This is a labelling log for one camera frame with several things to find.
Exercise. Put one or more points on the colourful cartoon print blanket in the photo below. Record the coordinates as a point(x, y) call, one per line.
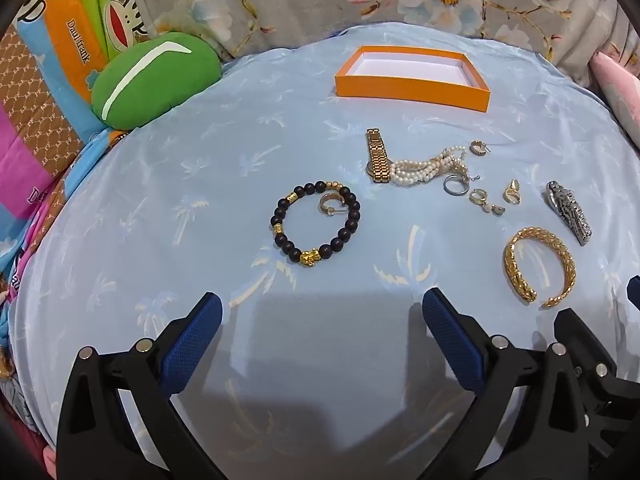
point(75, 35)

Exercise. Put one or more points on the light blue palm print sheet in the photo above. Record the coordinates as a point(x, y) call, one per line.
point(200, 210)

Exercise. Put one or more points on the silver link watch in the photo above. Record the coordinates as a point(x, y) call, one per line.
point(570, 212)

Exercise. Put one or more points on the gold woven bangle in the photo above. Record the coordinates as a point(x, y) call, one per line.
point(512, 265)

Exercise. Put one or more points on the gold drop earring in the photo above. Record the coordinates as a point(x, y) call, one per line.
point(497, 208)

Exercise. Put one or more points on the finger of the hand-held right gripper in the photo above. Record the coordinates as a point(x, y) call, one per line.
point(635, 290)
point(595, 355)

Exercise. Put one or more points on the floral grey pillow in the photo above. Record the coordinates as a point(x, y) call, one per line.
point(300, 0)

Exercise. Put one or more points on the orange shallow box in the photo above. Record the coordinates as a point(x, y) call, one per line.
point(410, 94)

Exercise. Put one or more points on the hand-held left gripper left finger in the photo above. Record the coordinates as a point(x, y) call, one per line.
point(192, 345)

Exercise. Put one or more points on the pink pillow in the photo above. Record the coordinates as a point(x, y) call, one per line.
point(620, 90)

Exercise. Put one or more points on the small gold hoop earring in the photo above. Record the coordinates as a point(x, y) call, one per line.
point(472, 149)

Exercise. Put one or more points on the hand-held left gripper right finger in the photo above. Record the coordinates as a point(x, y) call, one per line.
point(452, 340)

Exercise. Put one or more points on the gold link watch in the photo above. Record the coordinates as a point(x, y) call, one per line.
point(377, 152)

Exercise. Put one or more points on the green pillow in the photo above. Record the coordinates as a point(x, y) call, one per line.
point(165, 85)

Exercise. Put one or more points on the large gold hoop earring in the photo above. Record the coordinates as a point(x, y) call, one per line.
point(324, 202)

